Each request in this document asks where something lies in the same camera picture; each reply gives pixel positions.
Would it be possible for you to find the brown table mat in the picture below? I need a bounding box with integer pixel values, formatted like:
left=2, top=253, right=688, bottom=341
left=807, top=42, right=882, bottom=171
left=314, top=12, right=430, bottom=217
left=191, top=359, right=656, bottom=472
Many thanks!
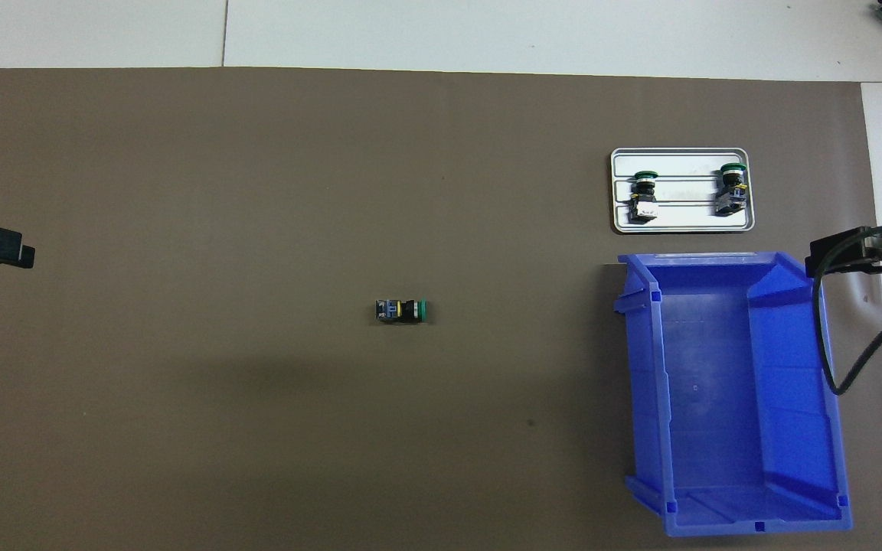
left=0, top=67, right=882, bottom=551

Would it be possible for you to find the blue plastic storage bin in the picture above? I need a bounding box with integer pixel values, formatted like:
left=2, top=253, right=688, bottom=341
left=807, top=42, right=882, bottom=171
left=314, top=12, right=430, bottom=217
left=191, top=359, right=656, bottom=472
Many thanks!
left=613, top=251, right=854, bottom=538

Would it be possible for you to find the green push button switch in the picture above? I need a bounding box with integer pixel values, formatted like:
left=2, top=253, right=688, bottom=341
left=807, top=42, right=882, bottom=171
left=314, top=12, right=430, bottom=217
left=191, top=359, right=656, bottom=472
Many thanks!
left=374, top=295, right=432, bottom=325
left=715, top=163, right=750, bottom=217
left=629, top=170, right=661, bottom=224

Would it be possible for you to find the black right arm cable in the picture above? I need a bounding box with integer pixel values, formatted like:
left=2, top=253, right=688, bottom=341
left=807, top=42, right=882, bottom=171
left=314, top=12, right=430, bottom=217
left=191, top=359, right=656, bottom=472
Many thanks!
left=812, top=226, right=882, bottom=396

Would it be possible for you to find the grey metal tray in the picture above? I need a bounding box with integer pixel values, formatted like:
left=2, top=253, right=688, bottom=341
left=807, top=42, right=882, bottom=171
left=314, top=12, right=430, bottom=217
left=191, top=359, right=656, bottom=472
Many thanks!
left=609, top=147, right=756, bottom=234

